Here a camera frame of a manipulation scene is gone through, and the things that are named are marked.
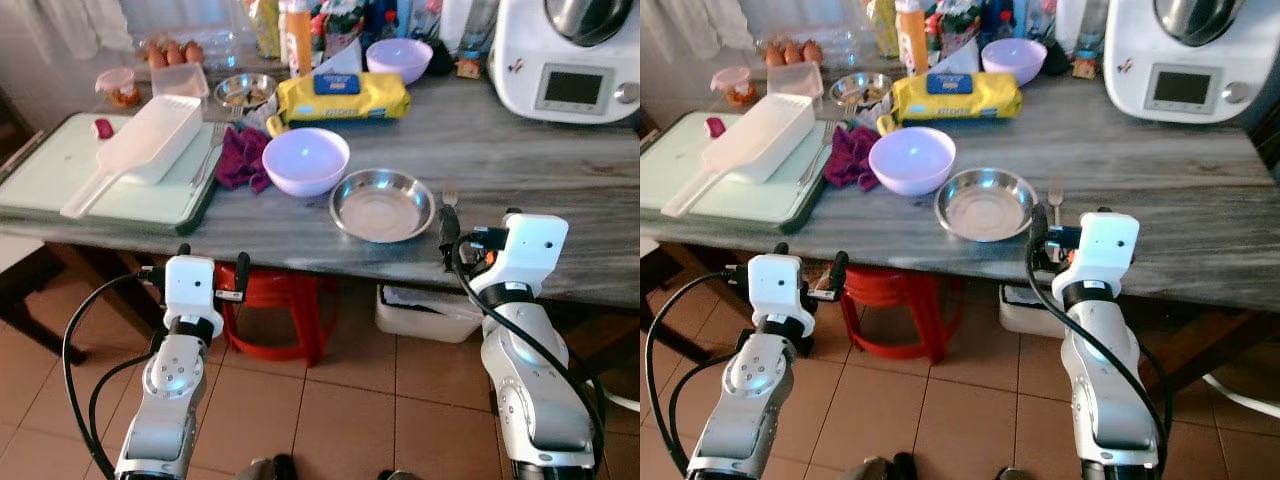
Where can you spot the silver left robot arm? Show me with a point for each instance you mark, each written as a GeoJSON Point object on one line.
{"type": "Point", "coordinates": [745, 400]}
{"type": "Point", "coordinates": [165, 400]}

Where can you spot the white plastic box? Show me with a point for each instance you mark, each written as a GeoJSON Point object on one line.
{"type": "Point", "coordinates": [1025, 310]}
{"type": "Point", "coordinates": [425, 315]}

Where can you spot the yellow food package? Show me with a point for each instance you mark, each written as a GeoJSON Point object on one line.
{"type": "Point", "coordinates": [955, 100]}
{"type": "Point", "coordinates": [345, 100]}

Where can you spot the small stainless steel bowl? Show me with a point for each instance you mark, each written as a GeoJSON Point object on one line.
{"type": "Point", "coordinates": [245, 90]}
{"type": "Point", "coordinates": [860, 89]}

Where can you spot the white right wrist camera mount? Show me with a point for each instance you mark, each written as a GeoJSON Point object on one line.
{"type": "Point", "coordinates": [530, 250]}
{"type": "Point", "coordinates": [1105, 245]}

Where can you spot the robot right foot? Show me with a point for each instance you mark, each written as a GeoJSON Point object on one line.
{"type": "Point", "coordinates": [1012, 475]}
{"type": "Point", "coordinates": [402, 476]}

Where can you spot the small brown box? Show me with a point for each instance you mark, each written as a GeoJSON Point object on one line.
{"type": "Point", "coordinates": [1084, 67]}
{"type": "Point", "coordinates": [468, 68]}

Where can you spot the pale green cutting board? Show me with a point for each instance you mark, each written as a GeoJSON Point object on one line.
{"type": "Point", "coordinates": [690, 160]}
{"type": "Point", "coordinates": [60, 170]}

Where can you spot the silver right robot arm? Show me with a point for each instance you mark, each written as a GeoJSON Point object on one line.
{"type": "Point", "coordinates": [535, 390]}
{"type": "Point", "coordinates": [1110, 390]}

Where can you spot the steel fork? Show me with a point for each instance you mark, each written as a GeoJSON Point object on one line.
{"type": "Point", "coordinates": [450, 192]}
{"type": "Point", "coordinates": [1055, 195]}
{"type": "Point", "coordinates": [212, 150]}
{"type": "Point", "coordinates": [824, 148]}

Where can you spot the dark snack bag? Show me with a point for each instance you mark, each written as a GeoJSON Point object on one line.
{"type": "Point", "coordinates": [340, 22]}
{"type": "Point", "coordinates": [952, 22]}

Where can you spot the brown egg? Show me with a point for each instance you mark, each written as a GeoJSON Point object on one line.
{"type": "Point", "coordinates": [157, 56]}
{"type": "Point", "coordinates": [175, 53]}
{"type": "Point", "coordinates": [194, 51]}
{"type": "Point", "coordinates": [773, 54]}
{"type": "Point", "coordinates": [812, 50]}
{"type": "Point", "coordinates": [792, 51]}

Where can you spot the red plastic stool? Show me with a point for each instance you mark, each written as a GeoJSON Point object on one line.
{"type": "Point", "coordinates": [895, 300]}
{"type": "Point", "coordinates": [290, 300]}

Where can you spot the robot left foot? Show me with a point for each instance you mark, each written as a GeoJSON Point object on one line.
{"type": "Point", "coordinates": [880, 467]}
{"type": "Point", "coordinates": [265, 468]}

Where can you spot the white curtain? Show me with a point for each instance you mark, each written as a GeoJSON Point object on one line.
{"type": "Point", "coordinates": [60, 25]}
{"type": "Point", "coordinates": [690, 22]}

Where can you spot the small jar with pink lid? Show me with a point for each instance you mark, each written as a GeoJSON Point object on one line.
{"type": "Point", "coordinates": [120, 88]}
{"type": "Point", "coordinates": [735, 86]}

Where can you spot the stainless steel plate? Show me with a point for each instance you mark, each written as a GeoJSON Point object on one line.
{"type": "Point", "coordinates": [382, 208]}
{"type": "Point", "coordinates": [986, 208]}

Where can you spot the orange bottle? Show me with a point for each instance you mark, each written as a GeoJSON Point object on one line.
{"type": "Point", "coordinates": [298, 40]}
{"type": "Point", "coordinates": [912, 38]}

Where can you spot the purple cloth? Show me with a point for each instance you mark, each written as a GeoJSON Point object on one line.
{"type": "Point", "coordinates": [850, 160]}
{"type": "Point", "coordinates": [240, 160]}

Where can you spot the lilac plastic bowl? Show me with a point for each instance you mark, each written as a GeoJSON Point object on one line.
{"type": "Point", "coordinates": [305, 160]}
{"type": "Point", "coordinates": [912, 160]}
{"type": "Point", "coordinates": [400, 58]}
{"type": "Point", "coordinates": [1014, 58]}

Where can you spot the yellow green packet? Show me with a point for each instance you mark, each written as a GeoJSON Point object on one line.
{"type": "Point", "coordinates": [882, 25]}
{"type": "Point", "coordinates": [266, 25]}

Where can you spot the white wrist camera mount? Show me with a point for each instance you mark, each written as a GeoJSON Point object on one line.
{"type": "Point", "coordinates": [530, 250]}
{"type": "Point", "coordinates": [190, 285]}
{"type": "Point", "coordinates": [778, 285]}
{"type": "Point", "coordinates": [1105, 245]}

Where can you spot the clear plastic food box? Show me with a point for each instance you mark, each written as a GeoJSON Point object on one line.
{"type": "Point", "coordinates": [180, 80]}
{"type": "Point", "coordinates": [796, 80]}

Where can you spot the white kitchen cooking machine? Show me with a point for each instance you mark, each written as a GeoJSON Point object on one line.
{"type": "Point", "coordinates": [530, 60]}
{"type": "Point", "coordinates": [1140, 50]}

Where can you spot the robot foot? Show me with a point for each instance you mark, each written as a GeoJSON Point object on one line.
{"type": "Point", "coordinates": [402, 476]}
{"type": "Point", "coordinates": [1012, 475]}
{"type": "Point", "coordinates": [265, 468]}
{"type": "Point", "coordinates": [880, 467]}

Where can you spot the clear plastic bottle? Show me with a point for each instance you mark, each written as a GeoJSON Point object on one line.
{"type": "Point", "coordinates": [1092, 28]}
{"type": "Point", "coordinates": [480, 28]}

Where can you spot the small red object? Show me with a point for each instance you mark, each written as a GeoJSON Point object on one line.
{"type": "Point", "coordinates": [103, 128]}
{"type": "Point", "coordinates": [714, 127]}

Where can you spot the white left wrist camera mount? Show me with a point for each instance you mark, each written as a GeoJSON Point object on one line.
{"type": "Point", "coordinates": [778, 285]}
{"type": "Point", "coordinates": [190, 285]}

